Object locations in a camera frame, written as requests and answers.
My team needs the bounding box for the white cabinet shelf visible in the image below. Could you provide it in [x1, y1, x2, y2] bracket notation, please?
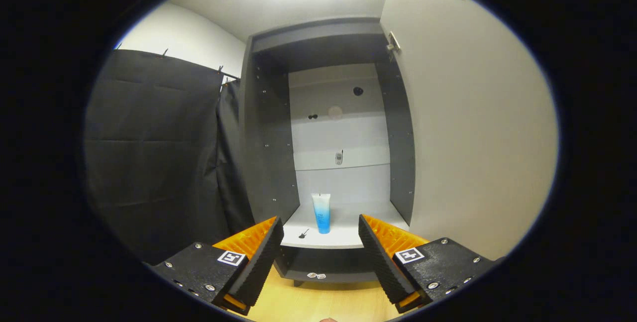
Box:
[280, 204, 410, 249]

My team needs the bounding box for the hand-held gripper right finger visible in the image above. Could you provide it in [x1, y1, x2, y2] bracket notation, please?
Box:
[358, 214, 498, 314]

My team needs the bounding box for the beige cabinet door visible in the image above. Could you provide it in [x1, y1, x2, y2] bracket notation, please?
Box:
[381, 0, 559, 261]

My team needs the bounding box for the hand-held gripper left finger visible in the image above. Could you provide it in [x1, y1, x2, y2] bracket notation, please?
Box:
[152, 216, 284, 315]

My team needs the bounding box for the black backdrop cloth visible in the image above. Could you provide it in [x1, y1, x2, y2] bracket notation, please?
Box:
[84, 49, 254, 265]

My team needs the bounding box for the blue and white tube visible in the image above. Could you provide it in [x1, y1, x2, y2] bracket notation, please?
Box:
[312, 193, 331, 234]

